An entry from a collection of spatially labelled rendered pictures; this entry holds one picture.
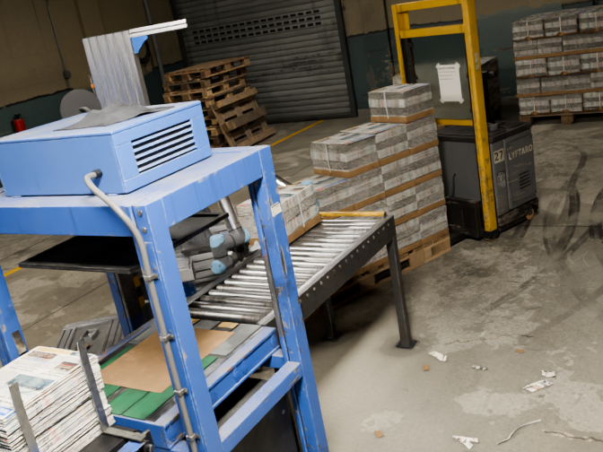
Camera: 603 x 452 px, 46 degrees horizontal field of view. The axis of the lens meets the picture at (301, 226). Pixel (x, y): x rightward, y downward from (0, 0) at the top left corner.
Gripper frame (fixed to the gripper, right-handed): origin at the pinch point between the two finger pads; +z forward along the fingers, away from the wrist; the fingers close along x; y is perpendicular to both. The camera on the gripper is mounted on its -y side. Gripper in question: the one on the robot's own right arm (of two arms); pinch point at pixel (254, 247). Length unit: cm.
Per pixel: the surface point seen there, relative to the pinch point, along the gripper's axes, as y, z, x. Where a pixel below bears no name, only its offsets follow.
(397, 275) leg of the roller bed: -34, 44, -62
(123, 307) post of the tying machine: 8, -93, 7
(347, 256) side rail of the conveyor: 0, -10, -62
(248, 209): 22.2, -0.9, -1.6
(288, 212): 17.9, 6.7, -21.9
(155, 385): 1, -135, -47
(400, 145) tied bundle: 14, 158, -23
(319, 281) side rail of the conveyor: 0, -39, -62
